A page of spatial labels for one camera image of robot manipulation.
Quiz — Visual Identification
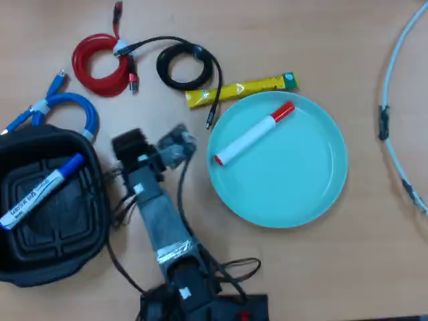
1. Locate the teal round plate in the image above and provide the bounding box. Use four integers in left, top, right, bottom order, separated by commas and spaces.
206, 90, 348, 229

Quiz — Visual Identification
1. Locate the white cable with black tape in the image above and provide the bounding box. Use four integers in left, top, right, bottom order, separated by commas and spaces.
377, 1, 428, 215

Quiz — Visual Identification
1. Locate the blue coiled USB cable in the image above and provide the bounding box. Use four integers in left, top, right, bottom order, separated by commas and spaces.
0, 70, 100, 143

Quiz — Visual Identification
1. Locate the red coiled USB cable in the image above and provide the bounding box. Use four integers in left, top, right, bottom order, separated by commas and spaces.
72, 0, 140, 98

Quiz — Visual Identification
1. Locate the black square plastic bowl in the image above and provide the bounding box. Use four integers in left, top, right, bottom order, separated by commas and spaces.
0, 124, 111, 288

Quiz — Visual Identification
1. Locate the red capped white marker pen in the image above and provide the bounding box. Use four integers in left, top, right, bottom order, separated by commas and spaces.
213, 101, 297, 167

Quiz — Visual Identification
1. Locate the yellow stick sachet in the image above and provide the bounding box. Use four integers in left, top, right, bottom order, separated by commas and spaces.
185, 72, 300, 109

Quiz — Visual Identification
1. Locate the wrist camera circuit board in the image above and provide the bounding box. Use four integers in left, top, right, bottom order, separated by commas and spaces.
155, 124, 198, 170

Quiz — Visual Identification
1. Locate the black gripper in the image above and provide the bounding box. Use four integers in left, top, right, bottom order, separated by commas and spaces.
111, 128, 167, 183

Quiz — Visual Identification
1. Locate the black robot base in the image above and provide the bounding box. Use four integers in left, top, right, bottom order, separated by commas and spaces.
139, 290, 270, 321

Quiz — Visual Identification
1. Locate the thick black camera cable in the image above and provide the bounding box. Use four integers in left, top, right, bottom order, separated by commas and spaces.
176, 156, 248, 302

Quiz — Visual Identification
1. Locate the black coiled USB cable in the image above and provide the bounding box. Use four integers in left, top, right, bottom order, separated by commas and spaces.
113, 35, 223, 130

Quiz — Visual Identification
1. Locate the blue capped white marker pen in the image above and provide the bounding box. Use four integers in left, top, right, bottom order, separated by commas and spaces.
0, 152, 86, 231

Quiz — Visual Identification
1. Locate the thin dark wire loop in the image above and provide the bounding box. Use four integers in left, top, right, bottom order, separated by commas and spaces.
216, 257, 262, 286

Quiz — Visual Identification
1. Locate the thin black wire bundle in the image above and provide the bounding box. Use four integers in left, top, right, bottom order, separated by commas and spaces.
105, 165, 150, 296

